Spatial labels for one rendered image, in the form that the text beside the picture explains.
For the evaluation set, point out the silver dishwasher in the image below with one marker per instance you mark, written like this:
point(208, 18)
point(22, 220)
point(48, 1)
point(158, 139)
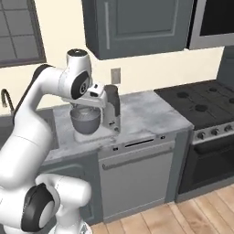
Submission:
point(137, 179)

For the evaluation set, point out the grey wall cupboard door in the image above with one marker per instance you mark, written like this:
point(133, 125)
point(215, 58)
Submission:
point(143, 24)

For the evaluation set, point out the black gas hob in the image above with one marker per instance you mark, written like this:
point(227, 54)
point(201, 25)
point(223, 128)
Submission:
point(198, 102)

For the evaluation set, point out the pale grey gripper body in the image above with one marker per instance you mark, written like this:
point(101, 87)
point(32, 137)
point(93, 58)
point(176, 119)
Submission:
point(91, 101)

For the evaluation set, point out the grey wall socket plate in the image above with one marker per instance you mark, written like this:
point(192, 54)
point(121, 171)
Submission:
point(115, 75)

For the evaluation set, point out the dark framed window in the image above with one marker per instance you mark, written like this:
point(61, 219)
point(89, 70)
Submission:
point(18, 30)

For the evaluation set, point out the grey base cupboard door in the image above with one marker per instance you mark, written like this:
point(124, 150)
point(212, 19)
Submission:
point(88, 176)

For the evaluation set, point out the silver microwave oven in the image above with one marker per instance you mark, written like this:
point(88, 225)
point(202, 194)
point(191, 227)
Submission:
point(213, 21)

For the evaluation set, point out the black and silver oven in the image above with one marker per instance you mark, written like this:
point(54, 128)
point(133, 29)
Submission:
point(210, 164)

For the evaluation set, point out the dark curved tap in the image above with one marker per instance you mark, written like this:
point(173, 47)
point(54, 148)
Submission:
point(6, 99)

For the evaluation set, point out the grey stand mixer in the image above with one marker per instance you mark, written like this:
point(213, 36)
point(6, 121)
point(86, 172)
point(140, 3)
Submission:
point(114, 102)

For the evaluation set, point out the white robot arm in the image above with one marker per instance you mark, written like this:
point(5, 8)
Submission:
point(27, 143)

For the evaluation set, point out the black oven knob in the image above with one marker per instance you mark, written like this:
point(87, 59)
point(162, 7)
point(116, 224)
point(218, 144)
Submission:
point(228, 128)
point(200, 135)
point(214, 132)

